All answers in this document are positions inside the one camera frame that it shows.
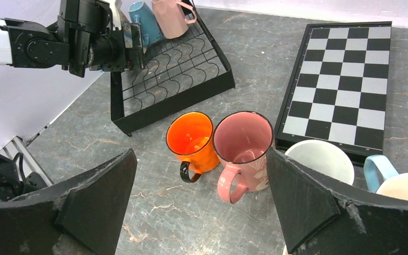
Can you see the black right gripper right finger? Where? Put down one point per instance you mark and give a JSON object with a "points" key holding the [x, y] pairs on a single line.
{"points": [[321, 215]]}

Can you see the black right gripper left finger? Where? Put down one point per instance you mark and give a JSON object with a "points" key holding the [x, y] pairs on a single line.
{"points": [[81, 215]]}

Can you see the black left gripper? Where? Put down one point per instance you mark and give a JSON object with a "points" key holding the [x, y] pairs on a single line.
{"points": [[123, 51]]}

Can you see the salmon pink mug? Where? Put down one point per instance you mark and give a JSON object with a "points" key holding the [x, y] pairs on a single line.
{"points": [[325, 158]]}

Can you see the light blue mug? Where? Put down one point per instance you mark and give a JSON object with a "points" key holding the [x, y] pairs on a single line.
{"points": [[382, 178]]}

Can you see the pink floral mug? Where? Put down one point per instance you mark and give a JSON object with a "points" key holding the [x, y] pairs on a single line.
{"points": [[241, 141]]}

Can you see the orange cup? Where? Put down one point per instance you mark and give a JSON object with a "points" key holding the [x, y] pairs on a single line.
{"points": [[190, 139]]}

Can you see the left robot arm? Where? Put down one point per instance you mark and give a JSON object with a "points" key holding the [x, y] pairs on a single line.
{"points": [[86, 35]]}

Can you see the blue cup in rack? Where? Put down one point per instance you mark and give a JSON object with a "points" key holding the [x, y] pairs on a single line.
{"points": [[142, 14]]}

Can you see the pale pink mug in rack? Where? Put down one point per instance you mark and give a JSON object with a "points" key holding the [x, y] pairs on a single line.
{"points": [[173, 17]]}

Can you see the black dish rack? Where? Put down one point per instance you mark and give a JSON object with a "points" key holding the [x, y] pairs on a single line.
{"points": [[177, 74]]}

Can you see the black white chessboard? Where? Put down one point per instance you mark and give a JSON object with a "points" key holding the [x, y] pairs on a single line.
{"points": [[337, 91]]}

